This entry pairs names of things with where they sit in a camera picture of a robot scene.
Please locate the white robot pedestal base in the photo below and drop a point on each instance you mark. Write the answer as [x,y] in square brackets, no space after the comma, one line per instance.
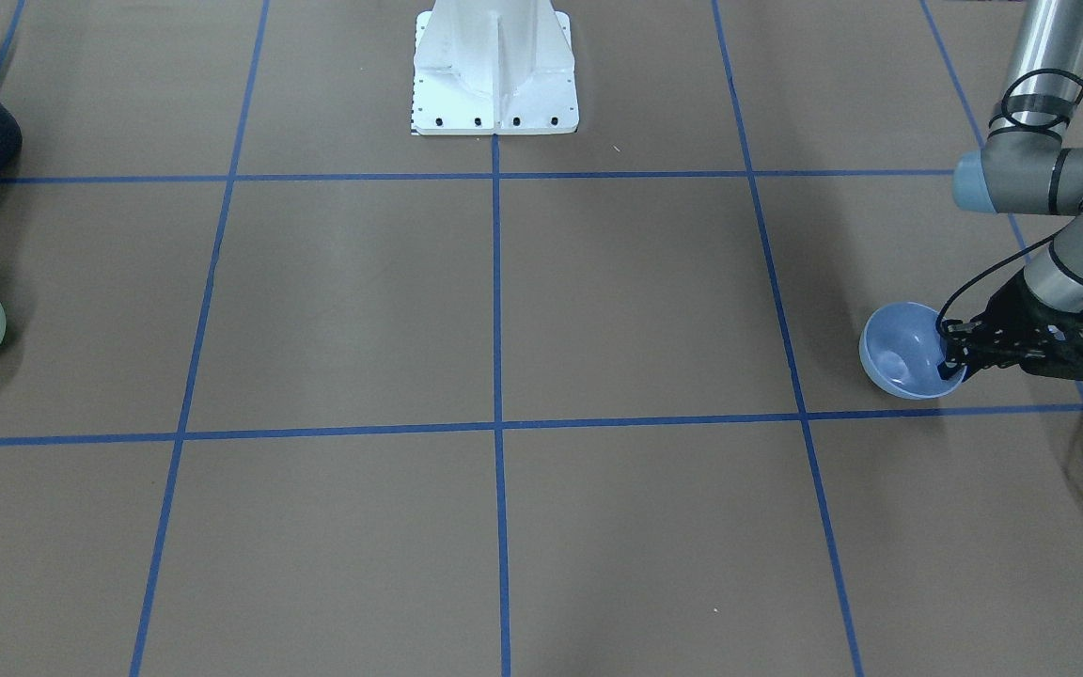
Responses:
[494,67]

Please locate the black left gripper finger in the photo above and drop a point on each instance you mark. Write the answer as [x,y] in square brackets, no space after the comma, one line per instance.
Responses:
[955,361]
[973,364]

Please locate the blue bowl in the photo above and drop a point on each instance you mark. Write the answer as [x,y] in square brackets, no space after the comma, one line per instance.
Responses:
[902,353]

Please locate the brown paper table cover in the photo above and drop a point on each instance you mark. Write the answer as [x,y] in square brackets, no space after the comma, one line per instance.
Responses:
[289,391]

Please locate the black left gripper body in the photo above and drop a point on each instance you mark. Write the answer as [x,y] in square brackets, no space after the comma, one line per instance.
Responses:
[1009,315]

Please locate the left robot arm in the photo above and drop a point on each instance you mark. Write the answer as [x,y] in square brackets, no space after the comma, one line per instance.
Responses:
[1031,163]

